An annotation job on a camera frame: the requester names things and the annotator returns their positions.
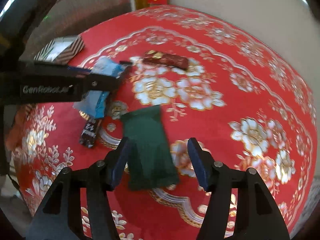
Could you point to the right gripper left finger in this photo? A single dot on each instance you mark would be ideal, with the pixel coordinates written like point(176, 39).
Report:
point(59, 214)

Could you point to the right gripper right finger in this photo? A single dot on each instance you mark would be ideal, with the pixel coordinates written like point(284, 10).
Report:
point(257, 215)

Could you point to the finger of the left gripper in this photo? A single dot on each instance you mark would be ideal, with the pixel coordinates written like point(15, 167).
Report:
point(107, 75)
point(77, 71)

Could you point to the blue white snack packet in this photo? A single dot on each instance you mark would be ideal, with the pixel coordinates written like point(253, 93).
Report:
point(93, 103)

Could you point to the dark green snack packet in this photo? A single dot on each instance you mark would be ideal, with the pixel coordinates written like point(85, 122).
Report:
point(150, 162)

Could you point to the person's left hand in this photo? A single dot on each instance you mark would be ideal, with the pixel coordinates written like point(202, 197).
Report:
point(14, 138)

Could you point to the striped white storage box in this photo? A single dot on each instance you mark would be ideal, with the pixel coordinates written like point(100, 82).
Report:
point(60, 50)

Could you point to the red gold rectangular packet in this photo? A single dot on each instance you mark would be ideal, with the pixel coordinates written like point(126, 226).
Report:
point(90, 132)

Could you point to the metal roller door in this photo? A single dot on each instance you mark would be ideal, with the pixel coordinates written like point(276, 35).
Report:
point(70, 18)

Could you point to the long dark chocolate bar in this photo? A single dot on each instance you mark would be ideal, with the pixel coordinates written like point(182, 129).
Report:
point(158, 57)

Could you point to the red floral tablecloth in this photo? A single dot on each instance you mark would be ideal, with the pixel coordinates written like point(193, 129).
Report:
point(240, 100)

